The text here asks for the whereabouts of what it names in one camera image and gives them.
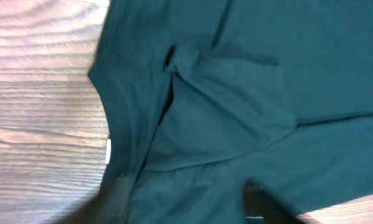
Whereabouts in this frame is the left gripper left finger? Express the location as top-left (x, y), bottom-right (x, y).
top-left (58, 177), bottom-right (133, 224)

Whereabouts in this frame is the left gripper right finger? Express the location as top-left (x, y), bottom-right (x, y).
top-left (243, 179), bottom-right (305, 224)

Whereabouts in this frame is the black t-shirt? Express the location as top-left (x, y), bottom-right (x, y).
top-left (88, 0), bottom-right (373, 223)

